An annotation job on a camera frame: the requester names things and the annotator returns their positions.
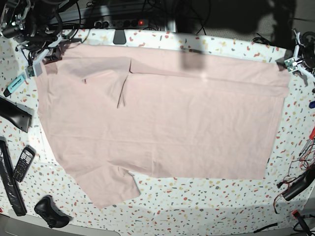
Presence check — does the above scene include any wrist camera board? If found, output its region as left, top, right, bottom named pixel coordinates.
left=25, top=64, right=42, bottom=78
left=284, top=58, right=298, bottom=73

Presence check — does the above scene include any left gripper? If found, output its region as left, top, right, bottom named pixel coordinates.
left=289, top=29, right=315, bottom=86

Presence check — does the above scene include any black game controller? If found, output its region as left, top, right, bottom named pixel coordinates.
left=34, top=195, right=72, bottom=229

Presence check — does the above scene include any black remote control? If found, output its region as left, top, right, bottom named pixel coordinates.
left=13, top=145, right=36, bottom=182

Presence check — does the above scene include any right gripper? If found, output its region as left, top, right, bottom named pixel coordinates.
left=14, top=27, right=64, bottom=61

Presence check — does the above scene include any orange handled screwdriver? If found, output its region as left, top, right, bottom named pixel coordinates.
left=301, top=129, right=315, bottom=153

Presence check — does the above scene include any long black bar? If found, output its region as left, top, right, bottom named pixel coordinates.
left=0, top=137, right=27, bottom=216

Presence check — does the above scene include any black cable on table edge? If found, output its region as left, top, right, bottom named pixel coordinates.
left=252, top=222, right=279, bottom=234

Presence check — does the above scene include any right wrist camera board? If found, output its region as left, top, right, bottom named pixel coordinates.
left=25, top=64, right=42, bottom=78

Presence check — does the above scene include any black handheld device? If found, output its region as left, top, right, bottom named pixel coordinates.
left=0, top=96, right=34, bottom=133

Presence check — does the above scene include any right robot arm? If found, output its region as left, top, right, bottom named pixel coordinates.
left=0, top=0, right=63, bottom=65

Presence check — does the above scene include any power strip with red light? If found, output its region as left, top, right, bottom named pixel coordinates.
left=94, top=19, right=149, bottom=29

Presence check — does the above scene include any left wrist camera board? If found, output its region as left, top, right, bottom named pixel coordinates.
left=284, top=58, right=298, bottom=73

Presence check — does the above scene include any red and black wire bundle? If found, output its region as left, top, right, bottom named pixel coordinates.
left=273, top=144, right=315, bottom=214

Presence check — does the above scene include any red black clamp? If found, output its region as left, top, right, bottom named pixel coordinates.
left=292, top=210, right=312, bottom=235

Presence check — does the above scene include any pink T-shirt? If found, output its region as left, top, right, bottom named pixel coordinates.
left=35, top=45, right=290, bottom=208

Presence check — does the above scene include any light blue highlighter marker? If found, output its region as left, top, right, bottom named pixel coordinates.
left=3, top=73, right=26, bottom=97

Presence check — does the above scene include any grey table clamp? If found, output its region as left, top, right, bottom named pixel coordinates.
left=113, top=29, right=126, bottom=45

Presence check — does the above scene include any black cylindrical device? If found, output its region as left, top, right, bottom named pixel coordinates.
left=283, top=169, right=315, bottom=201

